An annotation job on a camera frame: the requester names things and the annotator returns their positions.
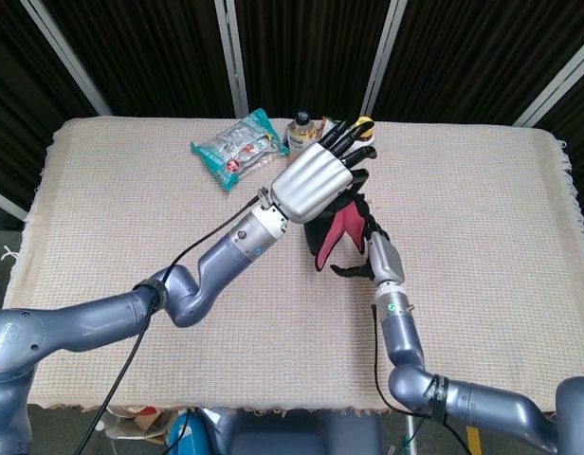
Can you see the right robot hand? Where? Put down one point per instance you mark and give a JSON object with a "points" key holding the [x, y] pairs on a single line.
{"points": [[387, 260]]}

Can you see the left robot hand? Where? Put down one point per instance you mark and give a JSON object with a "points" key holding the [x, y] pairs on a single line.
{"points": [[311, 180]]}

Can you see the pink and grey towel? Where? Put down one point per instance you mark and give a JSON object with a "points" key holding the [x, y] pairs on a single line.
{"points": [[315, 237]]}

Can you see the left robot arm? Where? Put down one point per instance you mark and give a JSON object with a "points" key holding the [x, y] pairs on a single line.
{"points": [[83, 322]]}

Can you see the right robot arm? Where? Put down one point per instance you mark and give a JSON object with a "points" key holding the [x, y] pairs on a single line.
{"points": [[406, 341]]}

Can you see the orange juice bottle black cap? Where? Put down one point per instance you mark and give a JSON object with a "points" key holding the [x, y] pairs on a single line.
{"points": [[299, 135]]}

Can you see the teal and silver snack bag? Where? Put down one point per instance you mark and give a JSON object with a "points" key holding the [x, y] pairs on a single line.
{"points": [[235, 151]]}

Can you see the white bottle yellow cap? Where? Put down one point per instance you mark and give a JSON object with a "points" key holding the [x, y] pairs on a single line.
{"points": [[366, 119]]}

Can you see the beige woven tablecloth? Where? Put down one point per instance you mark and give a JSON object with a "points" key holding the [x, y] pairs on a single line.
{"points": [[462, 213]]}

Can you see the dark pleated curtain panel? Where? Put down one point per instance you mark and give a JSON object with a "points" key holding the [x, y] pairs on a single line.
{"points": [[472, 52], [311, 52], [154, 52], [26, 95], [581, 123]]}

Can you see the white metal pole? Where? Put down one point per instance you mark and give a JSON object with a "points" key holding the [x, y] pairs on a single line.
{"points": [[412, 436]]}

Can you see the blue plastic object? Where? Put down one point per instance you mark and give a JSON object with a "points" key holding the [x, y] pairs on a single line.
{"points": [[185, 436]]}

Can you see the brown paper bag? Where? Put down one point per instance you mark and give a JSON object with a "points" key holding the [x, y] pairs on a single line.
{"points": [[140, 422]]}

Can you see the white partition post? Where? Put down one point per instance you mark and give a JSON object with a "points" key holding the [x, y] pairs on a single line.
{"points": [[64, 52], [384, 57], [230, 57], [5, 203], [557, 80]]}

